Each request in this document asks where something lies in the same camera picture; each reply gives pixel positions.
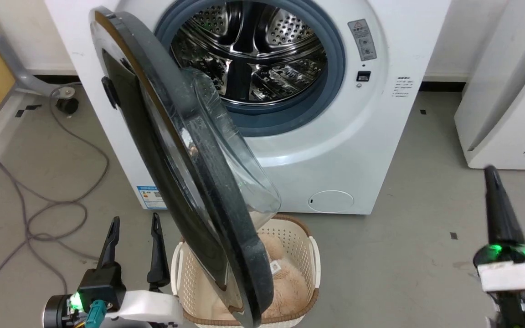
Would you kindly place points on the small printed text label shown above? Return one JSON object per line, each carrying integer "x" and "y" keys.
{"x": 403, "y": 86}

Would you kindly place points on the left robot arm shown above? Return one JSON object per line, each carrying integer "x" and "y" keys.
{"x": 57, "y": 312}

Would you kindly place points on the white toy tag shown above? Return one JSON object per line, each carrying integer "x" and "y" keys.
{"x": 276, "y": 267}

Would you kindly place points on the grey metal stand leg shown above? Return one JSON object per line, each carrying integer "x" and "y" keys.
{"x": 14, "y": 68}

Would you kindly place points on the steel washing machine drum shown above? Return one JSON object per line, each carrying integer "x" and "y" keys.
{"x": 253, "y": 45}

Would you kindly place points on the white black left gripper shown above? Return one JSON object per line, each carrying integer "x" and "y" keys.
{"x": 146, "y": 307}

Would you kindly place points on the white standing appliance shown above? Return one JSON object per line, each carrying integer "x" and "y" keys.
{"x": 504, "y": 114}

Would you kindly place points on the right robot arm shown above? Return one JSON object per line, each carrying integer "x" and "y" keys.
{"x": 524, "y": 310}

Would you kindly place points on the beige plush towel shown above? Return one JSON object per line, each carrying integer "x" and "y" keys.
{"x": 290, "y": 284}

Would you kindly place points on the black caster wheel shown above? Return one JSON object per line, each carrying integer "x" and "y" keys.
{"x": 67, "y": 105}

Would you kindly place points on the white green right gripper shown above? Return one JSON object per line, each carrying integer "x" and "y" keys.
{"x": 517, "y": 273}

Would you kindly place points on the round white filter cover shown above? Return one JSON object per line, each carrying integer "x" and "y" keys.
{"x": 331, "y": 201}

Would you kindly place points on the white front-load washing machine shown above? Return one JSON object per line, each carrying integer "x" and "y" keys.
{"x": 358, "y": 150}

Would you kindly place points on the cream plastic laundry basket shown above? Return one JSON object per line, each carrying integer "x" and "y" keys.
{"x": 306, "y": 255}

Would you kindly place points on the black glass washing machine door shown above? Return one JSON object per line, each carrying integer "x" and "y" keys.
{"x": 153, "y": 150}

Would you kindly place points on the blue white energy label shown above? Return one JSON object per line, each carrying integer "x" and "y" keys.
{"x": 151, "y": 197}

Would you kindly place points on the blue-grey rubber door gasket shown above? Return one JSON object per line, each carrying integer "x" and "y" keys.
{"x": 336, "y": 77}

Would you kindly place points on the black door latch socket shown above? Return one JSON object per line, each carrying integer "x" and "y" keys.
{"x": 363, "y": 76}

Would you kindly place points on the grey warning sticker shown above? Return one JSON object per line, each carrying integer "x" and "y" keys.
{"x": 362, "y": 40}

